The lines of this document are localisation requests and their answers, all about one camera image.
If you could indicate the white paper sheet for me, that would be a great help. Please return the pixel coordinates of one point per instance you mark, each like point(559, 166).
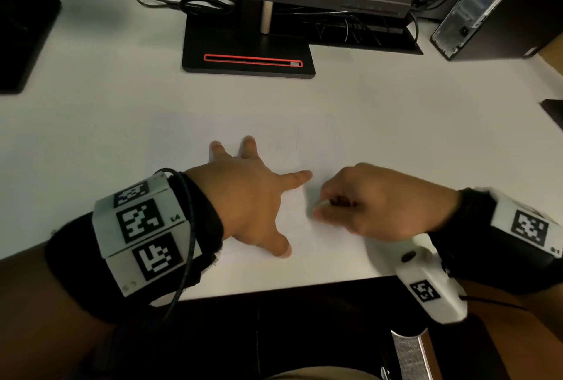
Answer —
point(281, 129)

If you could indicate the black desktop computer tower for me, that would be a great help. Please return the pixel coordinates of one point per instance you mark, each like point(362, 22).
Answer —
point(475, 1)

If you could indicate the person's left forearm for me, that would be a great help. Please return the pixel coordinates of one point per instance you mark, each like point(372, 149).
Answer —
point(35, 318)

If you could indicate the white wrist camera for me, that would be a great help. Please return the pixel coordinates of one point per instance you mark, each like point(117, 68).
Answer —
point(448, 305)

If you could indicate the person's left hand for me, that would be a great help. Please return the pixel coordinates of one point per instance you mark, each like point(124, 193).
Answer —
point(246, 199)

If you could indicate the white single-marker block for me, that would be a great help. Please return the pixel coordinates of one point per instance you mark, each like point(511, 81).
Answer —
point(503, 217)

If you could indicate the black flat stand base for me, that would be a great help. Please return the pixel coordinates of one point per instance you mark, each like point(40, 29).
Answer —
point(555, 113)
point(22, 41)

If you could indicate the person's right hand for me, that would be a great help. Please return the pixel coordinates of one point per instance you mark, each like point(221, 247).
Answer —
point(387, 204)

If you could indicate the brown cardboard box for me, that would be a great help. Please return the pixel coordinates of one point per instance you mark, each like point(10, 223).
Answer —
point(553, 54)

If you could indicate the round metal bin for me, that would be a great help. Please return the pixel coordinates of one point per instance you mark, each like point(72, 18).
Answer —
point(475, 349)

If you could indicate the white three-marker block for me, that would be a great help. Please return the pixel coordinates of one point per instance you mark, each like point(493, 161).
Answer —
point(105, 230)

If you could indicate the black monitor stand red slot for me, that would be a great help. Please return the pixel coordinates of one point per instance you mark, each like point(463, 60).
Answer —
point(242, 41)

